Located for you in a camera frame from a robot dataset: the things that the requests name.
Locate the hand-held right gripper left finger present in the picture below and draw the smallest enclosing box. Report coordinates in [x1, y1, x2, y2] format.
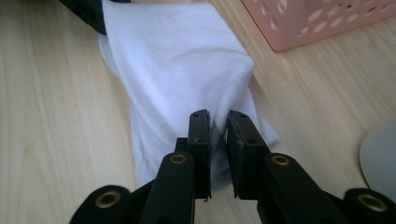
[175, 108, 213, 201]

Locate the white sock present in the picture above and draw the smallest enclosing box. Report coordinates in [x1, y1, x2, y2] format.
[97, 0, 281, 191]

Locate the pink plastic basket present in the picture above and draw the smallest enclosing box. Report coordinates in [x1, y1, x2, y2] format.
[241, 0, 396, 53]

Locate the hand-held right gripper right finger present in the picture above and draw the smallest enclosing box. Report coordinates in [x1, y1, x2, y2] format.
[226, 109, 272, 201]

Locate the white divided storage box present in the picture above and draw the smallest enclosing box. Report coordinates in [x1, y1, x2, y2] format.
[358, 119, 396, 203]

